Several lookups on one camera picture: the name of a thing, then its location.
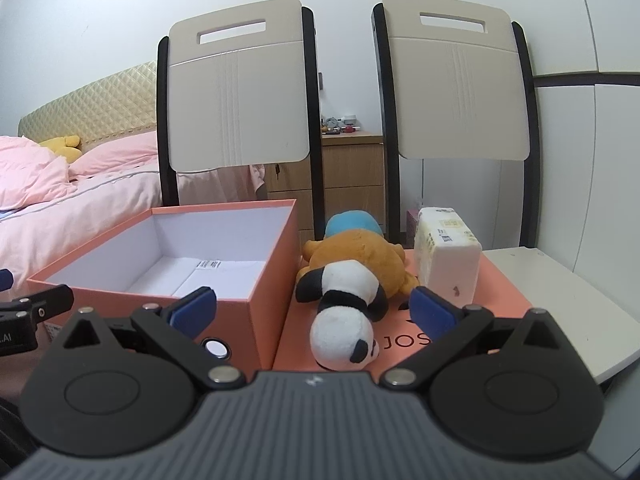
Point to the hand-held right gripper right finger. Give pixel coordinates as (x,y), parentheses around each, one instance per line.
(426,311)

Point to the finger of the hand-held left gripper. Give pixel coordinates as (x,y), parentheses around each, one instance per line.
(4,280)
(47,300)

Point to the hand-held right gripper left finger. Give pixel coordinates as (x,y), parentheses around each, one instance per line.
(193,306)

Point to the orange cardboard box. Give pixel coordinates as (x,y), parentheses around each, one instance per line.
(260,270)

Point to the panda plush toy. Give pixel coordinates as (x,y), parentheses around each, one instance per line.
(340,330)

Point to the white tissue pack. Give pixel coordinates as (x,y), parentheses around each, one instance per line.
(450,260)

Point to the orange bear plush toy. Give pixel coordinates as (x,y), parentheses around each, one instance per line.
(367,255)

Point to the purple tissue box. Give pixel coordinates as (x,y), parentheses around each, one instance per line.
(412,225)

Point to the pink quilt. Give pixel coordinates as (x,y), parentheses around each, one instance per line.
(30,175)

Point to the white desk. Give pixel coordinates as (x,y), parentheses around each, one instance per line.
(560,310)

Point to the yellow plush toy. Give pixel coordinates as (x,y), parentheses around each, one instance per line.
(61,147)

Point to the keys in nightstand drawer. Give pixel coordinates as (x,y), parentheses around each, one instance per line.
(277,171)

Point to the wooden nightstand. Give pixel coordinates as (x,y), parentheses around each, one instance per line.
(350,170)

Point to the beige quilted headboard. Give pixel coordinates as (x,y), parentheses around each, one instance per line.
(95,110)

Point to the small white box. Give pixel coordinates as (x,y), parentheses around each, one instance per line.
(349,120)

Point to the beige black-framed chair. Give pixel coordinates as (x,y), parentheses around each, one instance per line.
(240,105)
(460,95)

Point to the small grey figurine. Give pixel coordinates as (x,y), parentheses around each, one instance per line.
(330,125)

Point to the white wardrobe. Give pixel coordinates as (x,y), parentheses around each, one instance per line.
(590,135)

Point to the wall socket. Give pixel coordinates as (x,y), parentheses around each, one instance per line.
(322,81)

